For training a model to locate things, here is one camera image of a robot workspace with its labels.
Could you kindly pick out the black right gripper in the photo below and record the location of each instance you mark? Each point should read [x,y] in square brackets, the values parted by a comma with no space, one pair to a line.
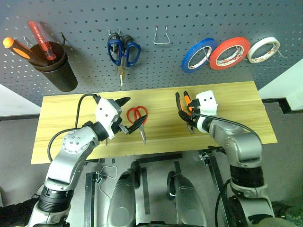
[194,118]

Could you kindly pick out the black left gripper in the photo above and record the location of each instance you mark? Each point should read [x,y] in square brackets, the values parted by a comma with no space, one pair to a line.
[115,127]

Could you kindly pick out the orange black pliers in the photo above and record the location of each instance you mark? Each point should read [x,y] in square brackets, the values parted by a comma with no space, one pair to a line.
[187,98]

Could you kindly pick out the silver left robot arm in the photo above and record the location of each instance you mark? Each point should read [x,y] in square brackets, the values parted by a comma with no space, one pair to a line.
[71,151]

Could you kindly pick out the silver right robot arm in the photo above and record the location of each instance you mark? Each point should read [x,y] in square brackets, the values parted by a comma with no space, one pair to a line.
[243,146]

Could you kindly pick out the blue tape roll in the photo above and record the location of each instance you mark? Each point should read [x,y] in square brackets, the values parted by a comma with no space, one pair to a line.
[189,55]

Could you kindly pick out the red tape roll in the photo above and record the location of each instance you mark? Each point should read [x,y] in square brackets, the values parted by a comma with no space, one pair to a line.
[215,60]

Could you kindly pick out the white tape roll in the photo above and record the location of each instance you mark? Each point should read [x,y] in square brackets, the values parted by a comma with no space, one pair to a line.
[254,50]

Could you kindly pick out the grey perforated pegboard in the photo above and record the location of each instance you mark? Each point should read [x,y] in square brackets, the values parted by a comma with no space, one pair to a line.
[151,14]

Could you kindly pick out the silver peg hook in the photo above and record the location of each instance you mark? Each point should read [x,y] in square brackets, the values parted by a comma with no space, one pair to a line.
[280,55]
[239,53]
[206,55]

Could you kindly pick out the black cup holder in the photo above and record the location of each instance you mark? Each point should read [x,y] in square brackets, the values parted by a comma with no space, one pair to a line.
[62,75]

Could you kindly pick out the silver double scissors hook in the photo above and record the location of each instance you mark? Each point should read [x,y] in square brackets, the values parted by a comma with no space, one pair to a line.
[119,31]

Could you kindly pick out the grey rounded robot shell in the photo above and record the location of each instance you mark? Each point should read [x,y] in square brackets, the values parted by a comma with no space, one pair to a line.
[187,201]
[122,201]

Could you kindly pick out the black cup holder hook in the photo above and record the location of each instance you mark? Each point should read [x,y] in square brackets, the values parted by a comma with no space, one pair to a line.
[64,37]

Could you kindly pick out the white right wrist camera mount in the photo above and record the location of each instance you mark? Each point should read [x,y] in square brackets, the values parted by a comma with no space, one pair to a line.
[207,100]

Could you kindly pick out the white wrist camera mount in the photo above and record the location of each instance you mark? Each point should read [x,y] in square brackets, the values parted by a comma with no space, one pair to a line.
[106,110]
[207,100]

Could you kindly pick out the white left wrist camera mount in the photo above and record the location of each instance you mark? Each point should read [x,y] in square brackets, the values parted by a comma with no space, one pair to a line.
[106,110]

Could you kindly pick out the black metal table frame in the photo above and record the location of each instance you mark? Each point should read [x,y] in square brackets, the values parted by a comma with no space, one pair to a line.
[146,189]

